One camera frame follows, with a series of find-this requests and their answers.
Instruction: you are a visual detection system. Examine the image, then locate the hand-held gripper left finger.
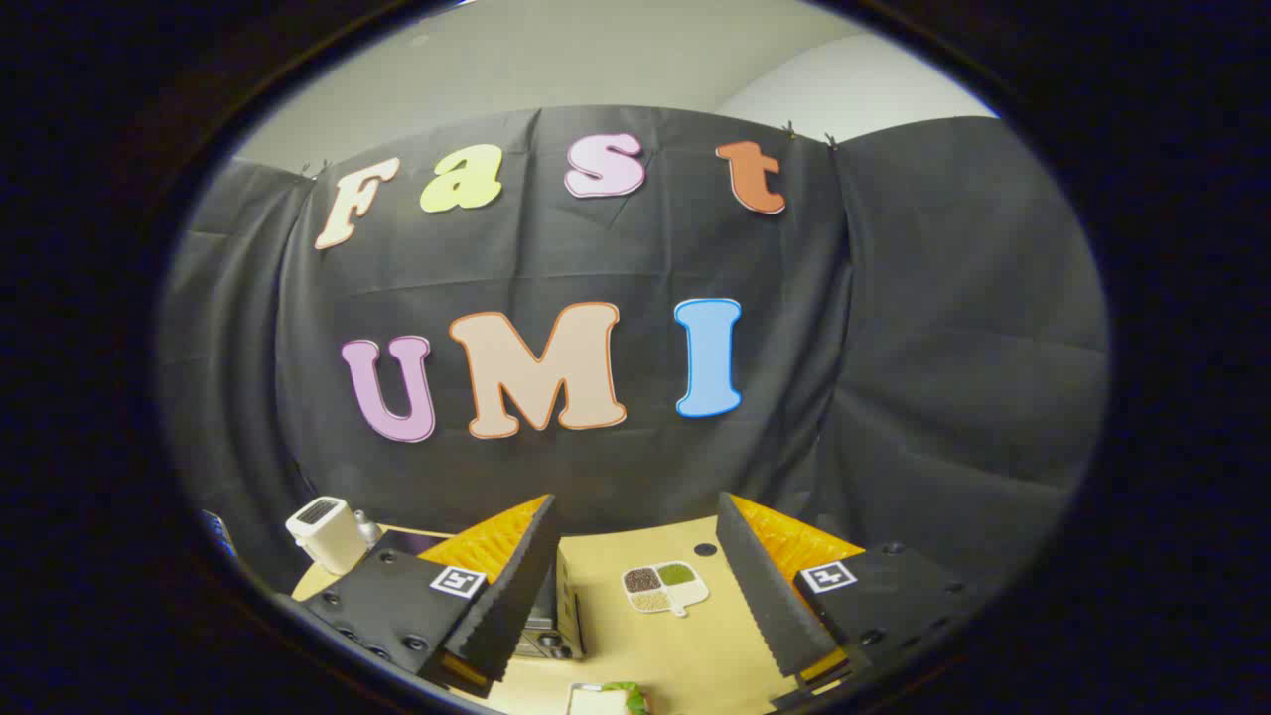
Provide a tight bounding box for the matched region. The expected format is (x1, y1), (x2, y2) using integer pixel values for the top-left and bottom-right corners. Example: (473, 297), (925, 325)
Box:
(301, 494), (560, 699)

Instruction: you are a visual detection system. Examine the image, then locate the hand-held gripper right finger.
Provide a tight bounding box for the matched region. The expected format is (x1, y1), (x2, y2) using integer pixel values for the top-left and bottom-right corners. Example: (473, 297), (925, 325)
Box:
(715, 492), (984, 711)

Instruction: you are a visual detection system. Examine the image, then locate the black toaster oven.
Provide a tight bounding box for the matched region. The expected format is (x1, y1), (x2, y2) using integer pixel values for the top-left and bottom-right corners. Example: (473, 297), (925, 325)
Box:
(372, 529), (587, 662)

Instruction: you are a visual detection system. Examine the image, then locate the lettuce sandwich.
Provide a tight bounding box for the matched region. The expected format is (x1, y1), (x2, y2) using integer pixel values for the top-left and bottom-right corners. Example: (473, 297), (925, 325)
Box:
(569, 681), (652, 715)

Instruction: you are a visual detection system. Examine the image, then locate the white divided grain dish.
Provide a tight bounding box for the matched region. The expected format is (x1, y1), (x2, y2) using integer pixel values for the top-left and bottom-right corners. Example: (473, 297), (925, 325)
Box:
(622, 561), (710, 618)

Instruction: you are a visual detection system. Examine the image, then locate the white boxy appliance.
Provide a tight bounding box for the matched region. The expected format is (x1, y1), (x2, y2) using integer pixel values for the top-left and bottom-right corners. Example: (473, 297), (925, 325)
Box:
(285, 496), (370, 576)

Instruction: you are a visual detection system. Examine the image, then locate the black backdrop cloth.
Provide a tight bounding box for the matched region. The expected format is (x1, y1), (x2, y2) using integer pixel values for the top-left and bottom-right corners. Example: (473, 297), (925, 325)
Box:
(157, 104), (1111, 597)

